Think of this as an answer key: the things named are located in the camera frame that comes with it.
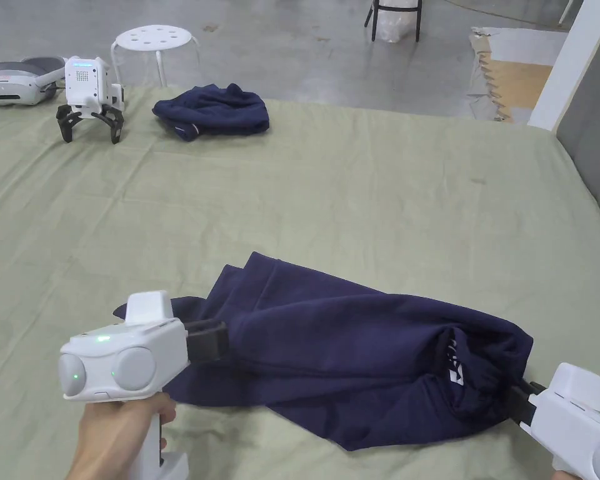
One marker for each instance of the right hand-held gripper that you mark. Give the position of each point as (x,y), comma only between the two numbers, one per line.
(577,415)

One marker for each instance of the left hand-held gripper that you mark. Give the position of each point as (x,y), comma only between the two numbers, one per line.
(130,350)

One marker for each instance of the dark blue shirt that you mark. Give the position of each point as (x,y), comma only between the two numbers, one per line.
(350,350)
(215,112)

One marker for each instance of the person's right hand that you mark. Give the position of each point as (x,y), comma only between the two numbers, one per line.
(562,475)

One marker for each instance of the person's left hand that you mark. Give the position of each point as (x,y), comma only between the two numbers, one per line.
(115,440)

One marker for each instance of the bed with pale green sheet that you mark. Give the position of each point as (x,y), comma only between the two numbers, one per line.
(300,210)

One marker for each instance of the bunched dark blue shirt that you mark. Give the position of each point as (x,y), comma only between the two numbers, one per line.
(215,112)

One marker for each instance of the spare white hand-held gripper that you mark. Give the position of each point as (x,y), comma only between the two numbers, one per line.
(90,95)

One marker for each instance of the grey padded headboard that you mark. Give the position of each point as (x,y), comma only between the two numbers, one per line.
(592,135)

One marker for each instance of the white headset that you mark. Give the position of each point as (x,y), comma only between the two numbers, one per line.
(17,82)

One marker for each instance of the torn white floor sheet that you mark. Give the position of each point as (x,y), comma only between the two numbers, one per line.
(515,70)

